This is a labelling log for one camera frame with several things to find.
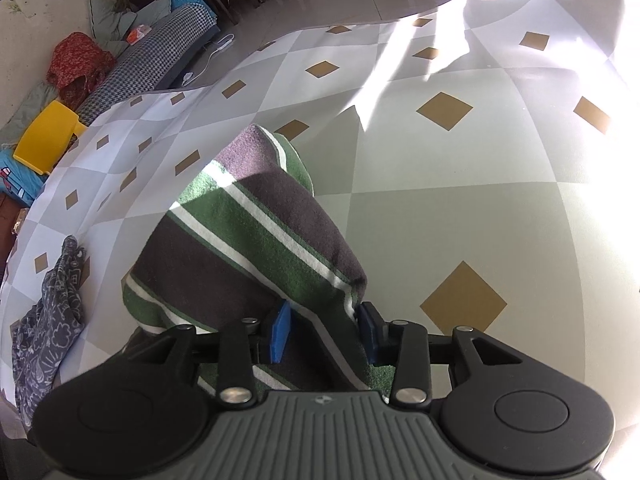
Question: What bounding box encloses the white power strip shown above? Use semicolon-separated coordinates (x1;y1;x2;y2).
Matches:
182;34;236;86

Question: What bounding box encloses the grey white diamond-pattern mat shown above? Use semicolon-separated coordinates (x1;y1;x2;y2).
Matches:
0;0;640;466

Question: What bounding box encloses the red patterned cloth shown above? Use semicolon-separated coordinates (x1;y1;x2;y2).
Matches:
46;31;117;111

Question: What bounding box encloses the pale green pillow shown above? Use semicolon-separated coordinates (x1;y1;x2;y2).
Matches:
89;0;173;56

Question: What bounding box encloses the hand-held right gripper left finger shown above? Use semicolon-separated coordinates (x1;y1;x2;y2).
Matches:
125;301;296;407

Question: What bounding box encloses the green brown striped t-shirt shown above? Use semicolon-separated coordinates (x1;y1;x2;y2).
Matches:
121;124;398;392

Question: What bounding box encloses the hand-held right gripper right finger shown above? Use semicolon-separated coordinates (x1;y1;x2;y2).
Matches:
356;301;523;406

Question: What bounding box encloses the grey-green cushion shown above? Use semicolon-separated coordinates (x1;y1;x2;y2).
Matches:
0;82;61;146

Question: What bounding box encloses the blue patterned cushion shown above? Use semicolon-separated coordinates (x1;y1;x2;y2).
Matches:
167;0;218;16

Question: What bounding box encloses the dark grey printed cloth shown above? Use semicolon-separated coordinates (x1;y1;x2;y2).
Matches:
10;235;91;423

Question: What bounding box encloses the houndstooth sofa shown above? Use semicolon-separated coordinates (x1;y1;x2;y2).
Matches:
75;2;221;128

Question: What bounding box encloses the yellow plastic chair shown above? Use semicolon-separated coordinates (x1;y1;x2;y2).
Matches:
13;100;87;177

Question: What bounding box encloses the brown wooden cabinet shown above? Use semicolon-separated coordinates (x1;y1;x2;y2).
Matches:
0;195;31;261

